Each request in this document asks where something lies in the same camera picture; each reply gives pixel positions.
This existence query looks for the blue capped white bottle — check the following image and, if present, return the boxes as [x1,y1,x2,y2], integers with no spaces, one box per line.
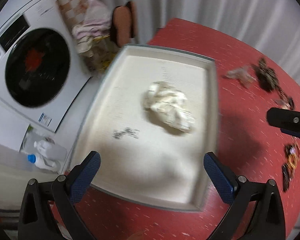
[27,153,60,172]

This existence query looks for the clear plastic hair claw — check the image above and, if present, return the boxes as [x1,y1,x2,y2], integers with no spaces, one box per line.
[224,66,256,88]

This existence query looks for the black beaded hair clip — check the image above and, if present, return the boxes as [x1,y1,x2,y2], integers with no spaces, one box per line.
[282,164,290,192]

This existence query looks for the cream fabric scrunchie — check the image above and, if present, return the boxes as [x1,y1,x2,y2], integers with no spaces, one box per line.
[142,81,195,132]

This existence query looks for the white shallow box tray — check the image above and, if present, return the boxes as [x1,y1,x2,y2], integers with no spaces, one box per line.
[70,44,218,212]

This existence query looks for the pink sole slipper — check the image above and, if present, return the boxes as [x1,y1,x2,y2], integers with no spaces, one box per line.
[109,1,138,48]

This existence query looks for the pink and cream towels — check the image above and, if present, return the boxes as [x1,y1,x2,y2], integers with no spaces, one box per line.
[72,0,111,54]

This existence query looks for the white spray bottle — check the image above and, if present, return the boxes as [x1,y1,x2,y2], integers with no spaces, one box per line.
[34,140,67,161]

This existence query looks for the yellow flower hair tie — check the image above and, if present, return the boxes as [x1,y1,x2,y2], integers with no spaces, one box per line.
[284,143,300,178]

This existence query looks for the white curtain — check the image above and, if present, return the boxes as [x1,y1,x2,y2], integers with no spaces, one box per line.
[101,0,300,85]

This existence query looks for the white washing machine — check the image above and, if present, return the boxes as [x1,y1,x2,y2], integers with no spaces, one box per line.
[0,0,90,151]

